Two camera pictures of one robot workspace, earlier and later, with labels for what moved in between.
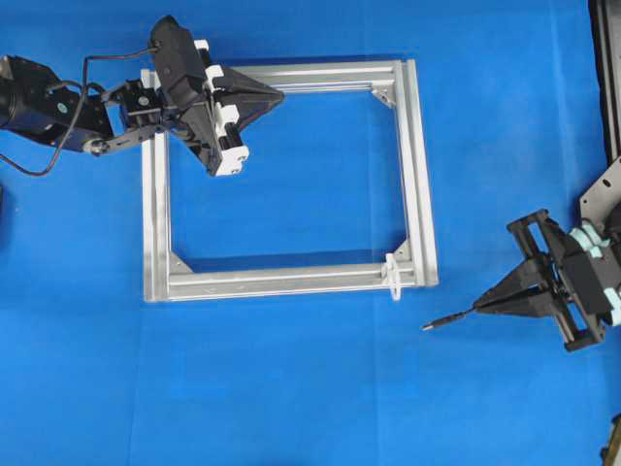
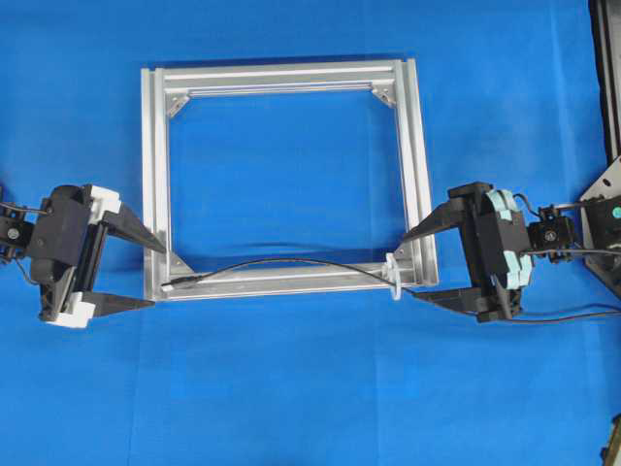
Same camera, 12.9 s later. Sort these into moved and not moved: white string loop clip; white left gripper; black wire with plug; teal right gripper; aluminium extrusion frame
Moved: teal right gripper; black wire with plug; white left gripper
Not moved: aluminium extrusion frame; white string loop clip
